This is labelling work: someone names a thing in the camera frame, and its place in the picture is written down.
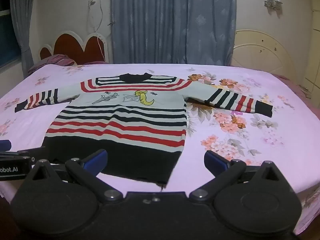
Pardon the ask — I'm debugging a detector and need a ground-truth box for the wall lamp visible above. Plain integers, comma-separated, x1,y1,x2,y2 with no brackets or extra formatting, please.
264,0,283,10

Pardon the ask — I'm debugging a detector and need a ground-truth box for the blue patterned curtain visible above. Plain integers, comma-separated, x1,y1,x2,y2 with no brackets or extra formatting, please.
110,0,237,67

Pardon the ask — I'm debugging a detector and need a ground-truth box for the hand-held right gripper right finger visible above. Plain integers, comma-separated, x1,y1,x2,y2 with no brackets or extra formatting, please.
189,151,288,203

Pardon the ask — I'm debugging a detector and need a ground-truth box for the white wardrobe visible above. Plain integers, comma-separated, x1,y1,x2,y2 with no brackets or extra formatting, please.
302,5,320,100

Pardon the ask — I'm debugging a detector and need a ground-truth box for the grey side curtain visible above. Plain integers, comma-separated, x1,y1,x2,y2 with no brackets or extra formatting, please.
9,0,37,78

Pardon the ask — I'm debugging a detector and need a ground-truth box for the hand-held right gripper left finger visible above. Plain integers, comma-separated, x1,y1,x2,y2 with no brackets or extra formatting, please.
24,149,123,203

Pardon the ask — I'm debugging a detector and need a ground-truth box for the red scalloped headboard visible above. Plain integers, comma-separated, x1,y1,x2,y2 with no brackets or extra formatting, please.
39,30,110,64

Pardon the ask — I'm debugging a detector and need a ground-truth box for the striped knit sweater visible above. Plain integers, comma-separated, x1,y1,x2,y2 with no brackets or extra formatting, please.
14,72,273,184

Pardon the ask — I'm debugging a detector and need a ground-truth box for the pink floral bed sheet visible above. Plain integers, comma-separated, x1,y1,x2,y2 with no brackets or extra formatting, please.
0,64,320,235

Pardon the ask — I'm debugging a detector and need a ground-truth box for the window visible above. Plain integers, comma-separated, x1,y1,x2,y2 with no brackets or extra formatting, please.
0,0,22,70

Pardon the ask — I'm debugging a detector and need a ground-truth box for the cream rounded headboard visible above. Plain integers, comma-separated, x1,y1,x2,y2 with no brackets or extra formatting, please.
230,29,304,77

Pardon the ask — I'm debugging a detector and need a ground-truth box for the white hanging cable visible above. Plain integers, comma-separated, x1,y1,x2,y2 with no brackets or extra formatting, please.
87,0,105,63

